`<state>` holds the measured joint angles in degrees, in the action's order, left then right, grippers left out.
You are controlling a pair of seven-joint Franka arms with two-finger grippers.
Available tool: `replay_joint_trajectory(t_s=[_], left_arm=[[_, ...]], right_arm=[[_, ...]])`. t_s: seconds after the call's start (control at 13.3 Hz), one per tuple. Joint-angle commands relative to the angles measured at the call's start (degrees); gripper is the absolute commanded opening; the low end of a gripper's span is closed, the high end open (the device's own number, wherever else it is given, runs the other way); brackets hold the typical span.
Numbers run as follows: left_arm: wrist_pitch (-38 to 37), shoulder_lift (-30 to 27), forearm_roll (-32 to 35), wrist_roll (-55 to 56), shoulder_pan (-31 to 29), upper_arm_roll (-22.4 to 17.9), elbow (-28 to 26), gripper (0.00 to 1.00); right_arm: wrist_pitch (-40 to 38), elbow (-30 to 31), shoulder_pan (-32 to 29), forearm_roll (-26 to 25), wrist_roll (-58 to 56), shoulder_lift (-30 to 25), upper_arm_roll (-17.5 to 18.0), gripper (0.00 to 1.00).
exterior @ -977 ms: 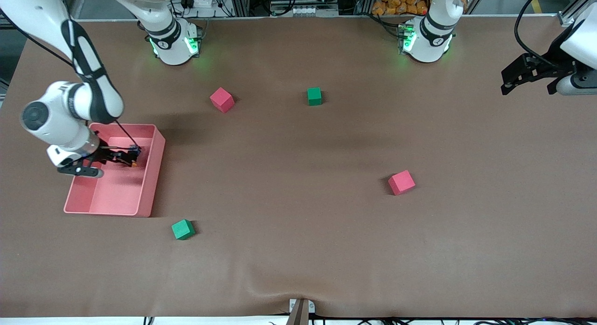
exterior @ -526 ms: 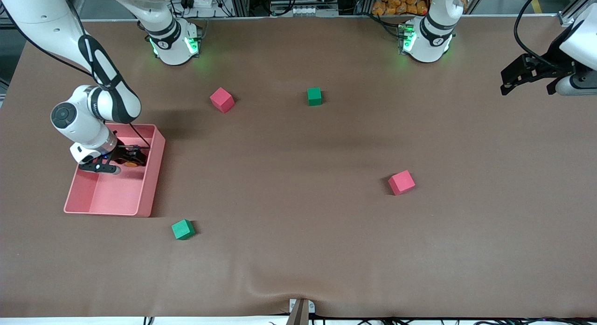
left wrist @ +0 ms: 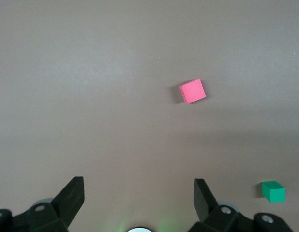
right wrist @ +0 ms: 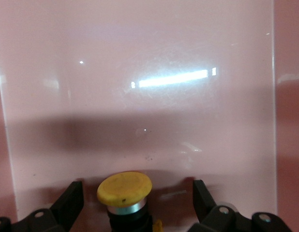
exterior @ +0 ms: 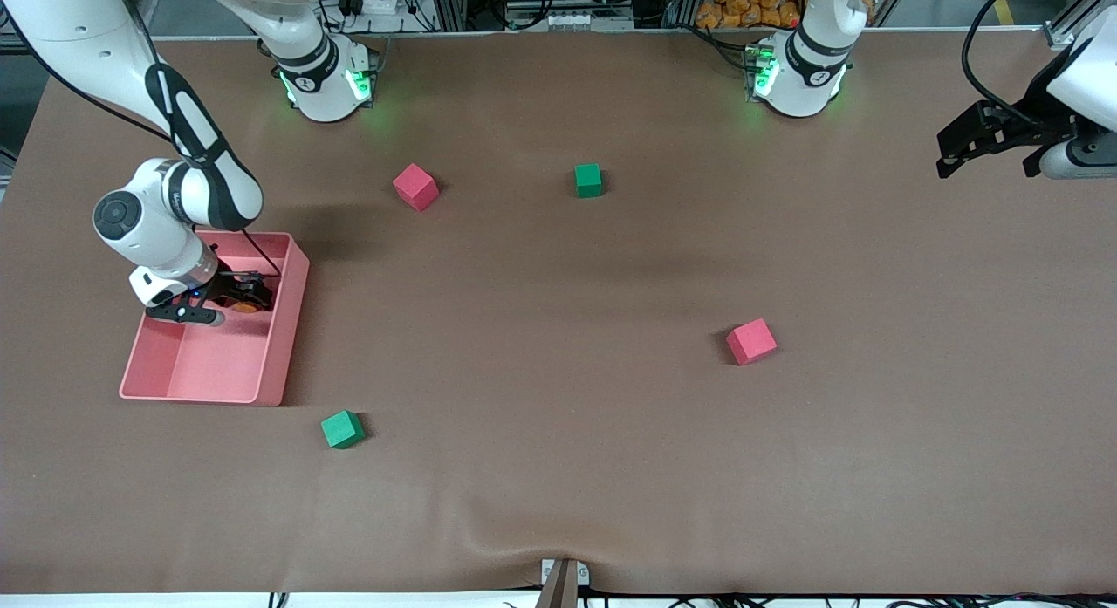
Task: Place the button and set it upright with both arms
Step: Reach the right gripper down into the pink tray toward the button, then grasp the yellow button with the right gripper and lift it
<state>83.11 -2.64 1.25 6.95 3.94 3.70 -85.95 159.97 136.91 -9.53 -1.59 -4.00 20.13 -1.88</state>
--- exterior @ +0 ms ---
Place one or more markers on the aluminium frame profile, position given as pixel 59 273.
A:
pixel 1058 34

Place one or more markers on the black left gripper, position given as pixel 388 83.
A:
pixel 1040 100

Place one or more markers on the pink foam cube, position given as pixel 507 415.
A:
pixel 750 342
pixel 415 187

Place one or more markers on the brown table cover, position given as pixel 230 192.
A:
pixel 558 416

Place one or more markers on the aluminium frame post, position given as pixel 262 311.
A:
pixel 679 2
pixel 449 2

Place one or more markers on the white socket strip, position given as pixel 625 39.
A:
pixel 580 20

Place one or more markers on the small orange-capped bottle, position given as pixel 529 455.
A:
pixel 247 308

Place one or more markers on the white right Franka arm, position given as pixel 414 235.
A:
pixel 52 15

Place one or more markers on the pink plastic bin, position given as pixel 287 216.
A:
pixel 218 364

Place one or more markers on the white power strip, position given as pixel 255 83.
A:
pixel 377 2

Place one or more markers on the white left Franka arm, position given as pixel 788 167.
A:
pixel 812 85

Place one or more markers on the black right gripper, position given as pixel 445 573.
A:
pixel 229 285

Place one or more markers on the green foam cube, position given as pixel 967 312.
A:
pixel 342 430
pixel 588 181

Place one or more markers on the grey metal clamp bracket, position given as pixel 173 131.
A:
pixel 584 576

